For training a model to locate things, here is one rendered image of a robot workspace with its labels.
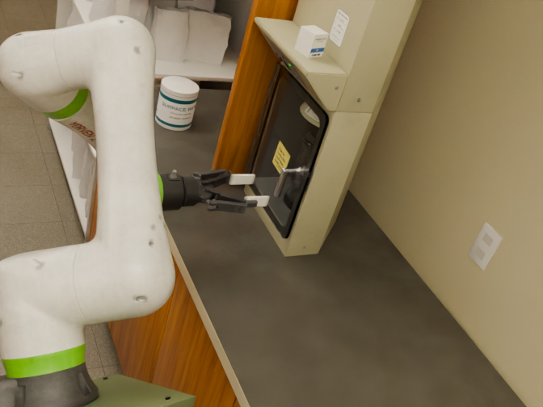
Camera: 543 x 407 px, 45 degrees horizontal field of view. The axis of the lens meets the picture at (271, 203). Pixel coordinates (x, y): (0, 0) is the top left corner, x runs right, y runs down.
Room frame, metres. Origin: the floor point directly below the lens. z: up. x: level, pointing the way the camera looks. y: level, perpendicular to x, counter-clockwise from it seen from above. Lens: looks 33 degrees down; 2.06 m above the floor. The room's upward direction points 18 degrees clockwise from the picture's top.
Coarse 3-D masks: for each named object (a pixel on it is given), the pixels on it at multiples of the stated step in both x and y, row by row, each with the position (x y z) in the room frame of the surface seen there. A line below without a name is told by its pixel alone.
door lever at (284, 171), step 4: (284, 168) 1.51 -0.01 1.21; (296, 168) 1.54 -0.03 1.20; (300, 168) 1.52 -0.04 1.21; (280, 172) 1.50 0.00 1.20; (284, 172) 1.50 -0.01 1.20; (288, 172) 1.51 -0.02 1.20; (292, 172) 1.51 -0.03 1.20; (296, 172) 1.52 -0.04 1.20; (300, 172) 1.52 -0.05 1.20; (280, 176) 1.50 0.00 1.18; (284, 176) 1.50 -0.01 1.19; (280, 180) 1.50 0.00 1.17; (284, 180) 1.50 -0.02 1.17; (276, 184) 1.51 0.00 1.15; (280, 184) 1.50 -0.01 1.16; (276, 188) 1.50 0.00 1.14; (280, 188) 1.50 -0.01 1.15; (276, 192) 1.50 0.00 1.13; (280, 192) 1.50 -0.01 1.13; (276, 196) 1.50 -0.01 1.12
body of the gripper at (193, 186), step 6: (186, 180) 1.35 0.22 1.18; (192, 180) 1.36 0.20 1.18; (198, 180) 1.41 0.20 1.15; (186, 186) 1.34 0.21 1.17; (192, 186) 1.34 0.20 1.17; (198, 186) 1.35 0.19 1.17; (204, 186) 1.39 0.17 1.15; (210, 186) 1.40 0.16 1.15; (186, 192) 1.33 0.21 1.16; (192, 192) 1.33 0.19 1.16; (198, 192) 1.34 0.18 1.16; (204, 192) 1.36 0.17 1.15; (186, 198) 1.32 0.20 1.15; (192, 198) 1.33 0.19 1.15; (198, 198) 1.34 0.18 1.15; (204, 198) 1.34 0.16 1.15; (210, 198) 1.36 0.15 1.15; (186, 204) 1.33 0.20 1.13; (192, 204) 1.34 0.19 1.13
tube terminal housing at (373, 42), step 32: (320, 0) 1.67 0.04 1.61; (352, 0) 1.56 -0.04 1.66; (384, 0) 1.51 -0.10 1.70; (416, 0) 1.56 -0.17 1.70; (352, 32) 1.53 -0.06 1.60; (384, 32) 1.52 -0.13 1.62; (352, 64) 1.49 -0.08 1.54; (384, 64) 1.54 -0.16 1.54; (352, 96) 1.51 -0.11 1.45; (384, 96) 1.72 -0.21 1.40; (352, 128) 1.53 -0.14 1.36; (320, 160) 1.50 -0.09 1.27; (352, 160) 1.55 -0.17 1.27; (320, 192) 1.52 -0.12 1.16; (320, 224) 1.54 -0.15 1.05
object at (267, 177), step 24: (288, 72) 1.70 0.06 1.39; (288, 96) 1.66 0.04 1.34; (288, 120) 1.63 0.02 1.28; (312, 120) 1.54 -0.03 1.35; (264, 144) 1.70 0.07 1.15; (288, 144) 1.60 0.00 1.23; (312, 144) 1.51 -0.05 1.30; (264, 168) 1.67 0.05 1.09; (288, 168) 1.57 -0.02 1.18; (312, 168) 1.50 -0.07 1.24; (264, 192) 1.64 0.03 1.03; (288, 192) 1.54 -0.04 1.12; (288, 216) 1.51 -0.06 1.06
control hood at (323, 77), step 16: (272, 32) 1.61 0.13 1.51; (288, 32) 1.65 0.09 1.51; (272, 48) 1.71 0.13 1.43; (288, 48) 1.54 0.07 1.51; (304, 64) 1.47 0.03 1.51; (320, 64) 1.50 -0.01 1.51; (336, 64) 1.54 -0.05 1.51; (304, 80) 1.51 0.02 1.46; (320, 80) 1.45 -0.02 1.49; (336, 80) 1.48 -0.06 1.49; (320, 96) 1.46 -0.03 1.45; (336, 96) 1.49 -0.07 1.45
